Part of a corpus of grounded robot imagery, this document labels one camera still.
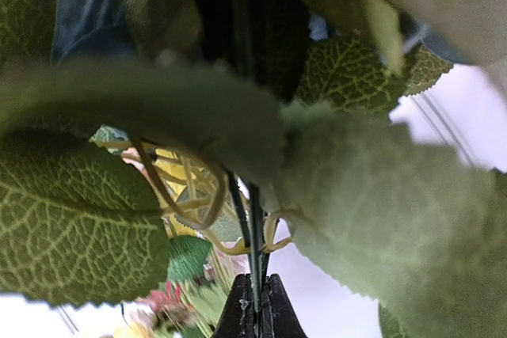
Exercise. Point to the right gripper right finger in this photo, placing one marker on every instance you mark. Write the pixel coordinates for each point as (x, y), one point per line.
(278, 318)

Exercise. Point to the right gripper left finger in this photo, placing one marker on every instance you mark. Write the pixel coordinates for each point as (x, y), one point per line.
(237, 318)

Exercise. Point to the pink rose flower stem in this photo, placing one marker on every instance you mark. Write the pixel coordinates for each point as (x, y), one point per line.
(166, 303)

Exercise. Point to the blue hydrangea flower stem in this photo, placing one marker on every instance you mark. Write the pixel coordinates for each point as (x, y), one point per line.
(283, 93)

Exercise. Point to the yellow poppy flower stem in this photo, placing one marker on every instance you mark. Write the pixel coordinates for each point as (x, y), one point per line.
(178, 175)

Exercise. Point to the cream yellow rose stem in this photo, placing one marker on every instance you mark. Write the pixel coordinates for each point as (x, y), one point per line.
(133, 330)

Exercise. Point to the right aluminium frame post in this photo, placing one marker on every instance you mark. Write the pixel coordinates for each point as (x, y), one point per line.
(442, 125)

